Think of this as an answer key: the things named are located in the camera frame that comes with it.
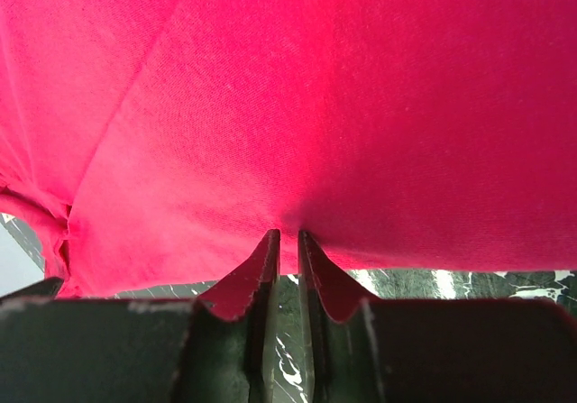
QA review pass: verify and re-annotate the black marbled table mat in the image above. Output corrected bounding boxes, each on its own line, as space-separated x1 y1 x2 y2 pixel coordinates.
1 214 576 403

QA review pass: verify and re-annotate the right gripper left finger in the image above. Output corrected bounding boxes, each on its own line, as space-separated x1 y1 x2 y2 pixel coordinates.
173 229 280 402

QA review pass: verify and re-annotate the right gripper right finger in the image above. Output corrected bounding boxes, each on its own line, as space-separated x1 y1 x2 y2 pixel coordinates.
298 230 383 402

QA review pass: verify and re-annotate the red t-shirt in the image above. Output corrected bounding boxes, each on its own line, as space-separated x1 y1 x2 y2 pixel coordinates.
1 0 576 297

